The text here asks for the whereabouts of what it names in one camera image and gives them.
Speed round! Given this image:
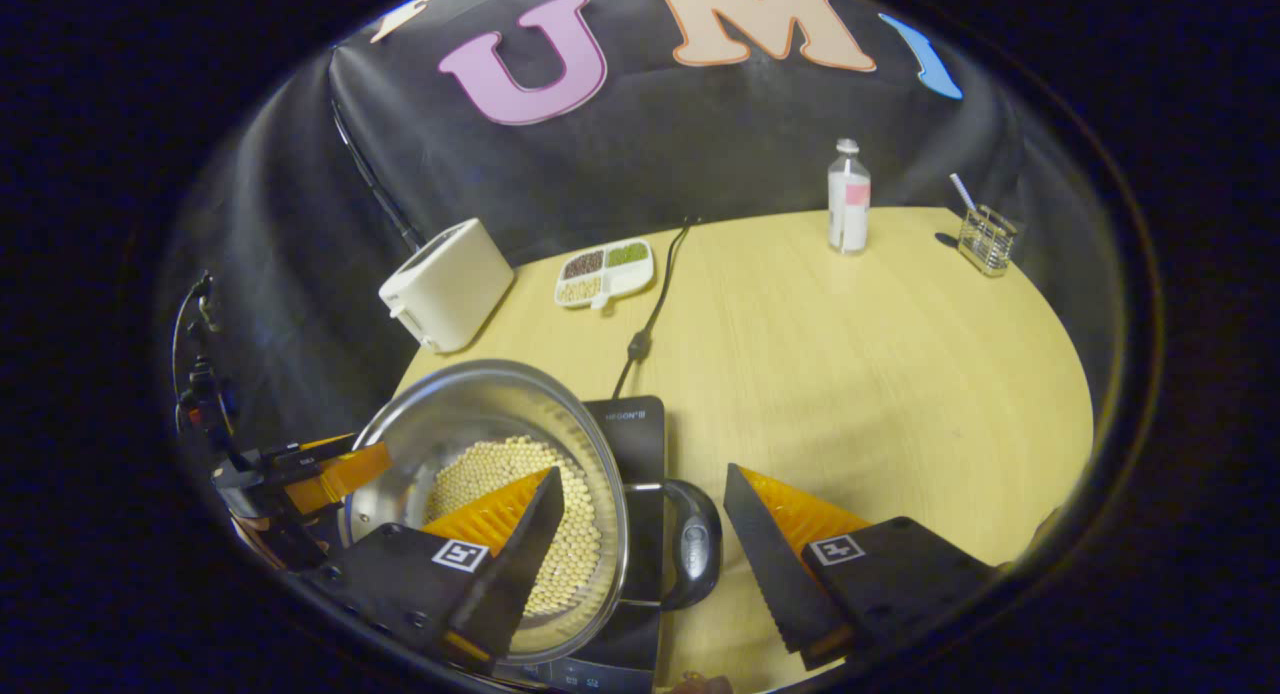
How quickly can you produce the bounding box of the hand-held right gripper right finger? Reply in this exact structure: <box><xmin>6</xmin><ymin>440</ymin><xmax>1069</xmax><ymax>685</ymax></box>
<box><xmin>722</xmin><ymin>463</ymin><xmax>1001</xmax><ymax>672</ymax></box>

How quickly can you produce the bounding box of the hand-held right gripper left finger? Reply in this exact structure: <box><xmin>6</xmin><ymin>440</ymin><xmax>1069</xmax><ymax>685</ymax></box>
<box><xmin>300</xmin><ymin>466</ymin><xmax>566</xmax><ymax>673</ymax></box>

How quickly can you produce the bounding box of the stainless steel pot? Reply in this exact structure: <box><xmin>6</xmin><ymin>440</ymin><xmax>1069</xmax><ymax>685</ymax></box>
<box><xmin>340</xmin><ymin>360</ymin><xmax>723</xmax><ymax>665</ymax></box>

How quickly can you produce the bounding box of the black induction cooktop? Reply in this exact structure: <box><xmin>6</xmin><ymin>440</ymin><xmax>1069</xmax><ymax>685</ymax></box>
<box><xmin>495</xmin><ymin>395</ymin><xmax>669</xmax><ymax>694</ymax></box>

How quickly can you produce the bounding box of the pile of yellow soybeans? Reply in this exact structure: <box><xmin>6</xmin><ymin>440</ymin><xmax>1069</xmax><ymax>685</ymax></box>
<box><xmin>425</xmin><ymin>435</ymin><xmax>603</xmax><ymax>618</ymax></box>

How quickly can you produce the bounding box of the white toaster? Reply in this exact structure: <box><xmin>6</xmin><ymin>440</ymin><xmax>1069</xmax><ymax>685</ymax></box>
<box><xmin>378</xmin><ymin>218</ymin><xmax>516</xmax><ymax>355</ymax></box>

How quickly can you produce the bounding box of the white divided grain dish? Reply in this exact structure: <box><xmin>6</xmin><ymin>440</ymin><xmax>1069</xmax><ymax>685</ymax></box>
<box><xmin>554</xmin><ymin>239</ymin><xmax>656</xmax><ymax>311</ymax></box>

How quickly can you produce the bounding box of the metal backdrop stand pole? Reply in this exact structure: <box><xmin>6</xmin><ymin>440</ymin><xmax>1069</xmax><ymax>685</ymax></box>
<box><xmin>330</xmin><ymin>99</ymin><xmax>423</xmax><ymax>253</ymax></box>

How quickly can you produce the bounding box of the clear bottle pink label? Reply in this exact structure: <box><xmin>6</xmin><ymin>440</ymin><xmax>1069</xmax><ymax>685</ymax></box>
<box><xmin>827</xmin><ymin>138</ymin><xmax>872</xmax><ymax>256</ymax></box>

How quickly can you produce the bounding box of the square glass holder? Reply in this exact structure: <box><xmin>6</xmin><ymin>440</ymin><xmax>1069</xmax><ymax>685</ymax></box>
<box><xmin>957</xmin><ymin>205</ymin><xmax>1021</xmax><ymax>278</ymax></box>

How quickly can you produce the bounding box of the black backdrop cloth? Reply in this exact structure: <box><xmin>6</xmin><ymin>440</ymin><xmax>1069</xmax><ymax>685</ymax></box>
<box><xmin>155</xmin><ymin>0</ymin><xmax>1126</xmax><ymax>495</ymax></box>

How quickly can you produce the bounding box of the black power cable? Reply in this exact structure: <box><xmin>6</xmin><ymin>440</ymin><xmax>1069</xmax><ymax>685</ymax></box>
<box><xmin>610</xmin><ymin>217</ymin><xmax>701</xmax><ymax>400</ymax></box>

